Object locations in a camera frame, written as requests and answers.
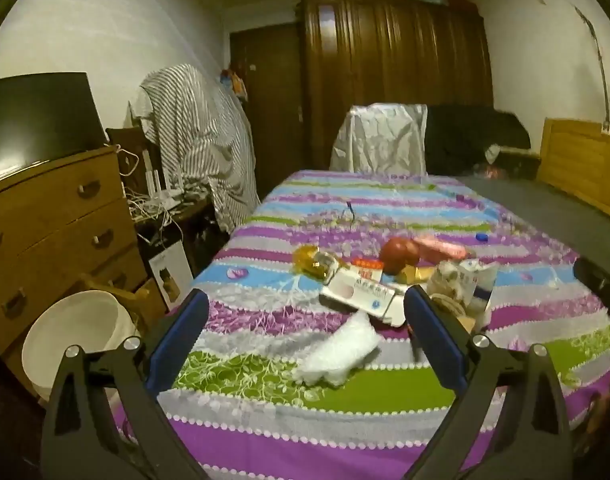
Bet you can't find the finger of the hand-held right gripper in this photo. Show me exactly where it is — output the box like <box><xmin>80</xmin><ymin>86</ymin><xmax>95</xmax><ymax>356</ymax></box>
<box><xmin>573</xmin><ymin>257</ymin><xmax>610</xmax><ymax>322</ymax></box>

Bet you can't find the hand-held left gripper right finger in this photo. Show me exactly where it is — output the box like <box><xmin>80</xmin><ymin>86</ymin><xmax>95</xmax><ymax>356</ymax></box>
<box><xmin>404</xmin><ymin>284</ymin><xmax>572</xmax><ymax>480</ymax></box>

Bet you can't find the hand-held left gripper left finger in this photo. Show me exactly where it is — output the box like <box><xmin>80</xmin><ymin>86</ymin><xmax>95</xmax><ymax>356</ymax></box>
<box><xmin>40</xmin><ymin>287</ymin><xmax>211</xmax><ymax>480</ymax></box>

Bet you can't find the white paper bag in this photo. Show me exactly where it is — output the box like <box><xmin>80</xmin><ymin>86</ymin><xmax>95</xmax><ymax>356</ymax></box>
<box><xmin>427</xmin><ymin>259</ymin><xmax>500</xmax><ymax>333</ymax></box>

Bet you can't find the yellow wrapper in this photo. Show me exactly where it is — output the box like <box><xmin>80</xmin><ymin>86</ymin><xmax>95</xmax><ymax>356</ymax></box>
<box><xmin>397</xmin><ymin>264</ymin><xmax>436</xmax><ymax>286</ymax></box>

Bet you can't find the large white medicine box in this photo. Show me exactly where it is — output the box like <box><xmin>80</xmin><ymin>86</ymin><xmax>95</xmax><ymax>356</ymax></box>
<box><xmin>320</xmin><ymin>272</ymin><xmax>411</xmax><ymax>328</ymax></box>

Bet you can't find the pink packet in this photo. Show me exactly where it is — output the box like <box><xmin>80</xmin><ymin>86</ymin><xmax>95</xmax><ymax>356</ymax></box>
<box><xmin>415</xmin><ymin>234</ymin><xmax>468</xmax><ymax>263</ymax></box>

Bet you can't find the small red label medicine box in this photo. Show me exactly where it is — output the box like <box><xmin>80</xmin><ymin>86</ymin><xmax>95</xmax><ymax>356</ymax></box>
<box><xmin>347</xmin><ymin>257</ymin><xmax>386</xmax><ymax>283</ymax></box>

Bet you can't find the white tissue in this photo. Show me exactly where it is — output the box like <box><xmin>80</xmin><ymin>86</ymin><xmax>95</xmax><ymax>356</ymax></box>
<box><xmin>291</xmin><ymin>311</ymin><xmax>383</xmax><ymax>387</ymax></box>

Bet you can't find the white plastic bucket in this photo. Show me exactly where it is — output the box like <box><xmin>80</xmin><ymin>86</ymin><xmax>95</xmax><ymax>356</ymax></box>
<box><xmin>21</xmin><ymin>290</ymin><xmax>141</xmax><ymax>403</ymax></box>

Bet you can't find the white knife block carton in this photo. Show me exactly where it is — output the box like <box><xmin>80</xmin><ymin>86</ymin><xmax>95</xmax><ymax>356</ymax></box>
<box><xmin>148</xmin><ymin>240</ymin><xmax>195</xmax><ymax>311</ymax></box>

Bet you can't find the grey bed sheet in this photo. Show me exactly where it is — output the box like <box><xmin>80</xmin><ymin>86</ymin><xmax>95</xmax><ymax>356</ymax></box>
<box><xmin>460</xmin><ymin>175</ymin><xmax>610</xmax><ymax>281</ymax></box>

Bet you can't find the red apple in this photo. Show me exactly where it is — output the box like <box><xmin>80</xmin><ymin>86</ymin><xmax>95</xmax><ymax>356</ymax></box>
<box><xmin>380</xmin><ymin>237</ymin><xmax>421</xmax><ymax>276</ymax></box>

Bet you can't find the wooden headboard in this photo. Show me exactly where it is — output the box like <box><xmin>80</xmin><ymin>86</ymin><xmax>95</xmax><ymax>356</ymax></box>
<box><xmin>537</xmin><ymin>118</ymin><xmax>610</xmax><ymax>221</ymax></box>

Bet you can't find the dark wooden side table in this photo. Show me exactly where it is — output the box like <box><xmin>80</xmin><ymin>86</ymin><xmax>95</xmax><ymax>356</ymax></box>
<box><xmin>132</xmin><ymin>195</ymin><xmax>221</xmax><ymax>271</ymax></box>

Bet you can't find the striped floral bedspread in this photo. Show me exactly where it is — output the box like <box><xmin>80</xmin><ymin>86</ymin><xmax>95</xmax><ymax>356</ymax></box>
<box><xmin>112</xmin><ymin>169</ymin><xmax>610</xmax><ymax>480</ymax></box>

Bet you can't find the golden crumpled wrapper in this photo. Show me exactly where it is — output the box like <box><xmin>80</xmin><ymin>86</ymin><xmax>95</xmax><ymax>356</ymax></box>
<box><xmin>292</xmin><ymin>244</ymin><xmax>351</xmax><ymax>281</ymax></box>

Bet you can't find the wooden chest of drawers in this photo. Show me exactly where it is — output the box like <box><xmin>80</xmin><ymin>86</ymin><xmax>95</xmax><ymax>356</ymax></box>
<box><xmin>0</xmin><ymin>145</ymin><xmax>151</xmax><ymax>356</ymax></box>

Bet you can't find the black cloth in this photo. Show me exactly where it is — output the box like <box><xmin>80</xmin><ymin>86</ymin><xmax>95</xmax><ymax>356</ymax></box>
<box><xmin>425</xmin><ymin>105</ymin><xmax>532</xmax><ymax>173</ymax></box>

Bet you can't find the grey striped cloth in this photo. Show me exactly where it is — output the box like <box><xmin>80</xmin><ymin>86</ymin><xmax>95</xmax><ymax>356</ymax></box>
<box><xmin>130</xmin><ymin>63</ymin><xmax>263</xmax><ymax>233</ymax></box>

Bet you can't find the dark wooden door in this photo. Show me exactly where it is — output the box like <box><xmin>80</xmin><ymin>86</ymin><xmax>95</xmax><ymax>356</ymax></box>
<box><xmin>229</xmin><ymin>22</ymin><xmax>306</xmax><ymax>196</ymax></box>

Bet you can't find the colourful hanging ornament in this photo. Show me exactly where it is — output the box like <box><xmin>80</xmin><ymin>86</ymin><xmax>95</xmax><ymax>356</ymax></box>
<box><xmin>220</xmin><ymin>67</ymin><xmax>249</xmax><ymax>104</ymax></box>

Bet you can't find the black television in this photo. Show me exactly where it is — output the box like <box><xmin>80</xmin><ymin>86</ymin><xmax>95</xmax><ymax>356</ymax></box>
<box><xmin>0</xmin><ymin>72</ymin><xmax>108</xmax><ymax>183</ymax></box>

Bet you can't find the dark wooden wardrobe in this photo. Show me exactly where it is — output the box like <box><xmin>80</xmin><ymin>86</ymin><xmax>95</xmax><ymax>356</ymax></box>
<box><xmin>297</xmin><ymin>0</ymin><xmax>493</xmax><ymax>181</ymax></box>

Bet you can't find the white wifi router with cables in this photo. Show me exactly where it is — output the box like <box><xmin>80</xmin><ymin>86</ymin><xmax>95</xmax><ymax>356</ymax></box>
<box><xmin>120</xmin><ymin>145</ymin><xmax>196</xmax><ymax>231</ymax></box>

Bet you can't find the wall cable with switch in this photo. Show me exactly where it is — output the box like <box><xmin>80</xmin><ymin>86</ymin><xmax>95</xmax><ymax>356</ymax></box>
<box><xmin>542</xmin><ymin>0</ymin><xmax>610</xmax><ymax>136</ymax></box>

